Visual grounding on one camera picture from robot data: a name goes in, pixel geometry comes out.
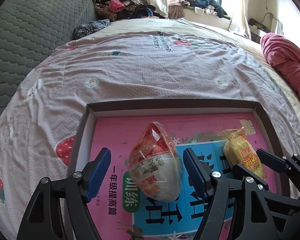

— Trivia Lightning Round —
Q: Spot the pink strawberry bed sheet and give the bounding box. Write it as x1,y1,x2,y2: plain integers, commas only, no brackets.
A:
0,19,300,239

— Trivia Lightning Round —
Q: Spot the dark patterned pillow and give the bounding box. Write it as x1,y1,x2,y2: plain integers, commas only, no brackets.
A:
72,19,110,40

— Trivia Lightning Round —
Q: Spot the red white snack packet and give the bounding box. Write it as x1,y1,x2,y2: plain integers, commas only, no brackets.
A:
128,121,184,202

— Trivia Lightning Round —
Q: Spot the clothes pile beside bed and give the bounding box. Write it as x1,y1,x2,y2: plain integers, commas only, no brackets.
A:
93,0,165,22

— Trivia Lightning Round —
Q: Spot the pink rolled blanket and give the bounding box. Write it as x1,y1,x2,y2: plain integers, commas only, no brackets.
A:
261,33,300,99

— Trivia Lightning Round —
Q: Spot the clothes pile on windowsill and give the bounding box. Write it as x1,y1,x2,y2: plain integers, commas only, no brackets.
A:
167,0,232,20

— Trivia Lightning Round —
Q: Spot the grey quilted headboard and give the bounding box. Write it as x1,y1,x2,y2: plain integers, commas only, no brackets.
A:
0,0,96,116

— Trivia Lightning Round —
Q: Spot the pink blue children's book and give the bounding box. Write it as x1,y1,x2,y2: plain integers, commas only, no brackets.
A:
88,113,268,239

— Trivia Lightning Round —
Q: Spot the yellow rice cracker packet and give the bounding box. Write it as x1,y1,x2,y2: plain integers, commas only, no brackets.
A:
216,127,266,179

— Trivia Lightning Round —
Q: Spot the dark shallow cardboard box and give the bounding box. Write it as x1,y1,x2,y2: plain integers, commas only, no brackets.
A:
66,98,291,198

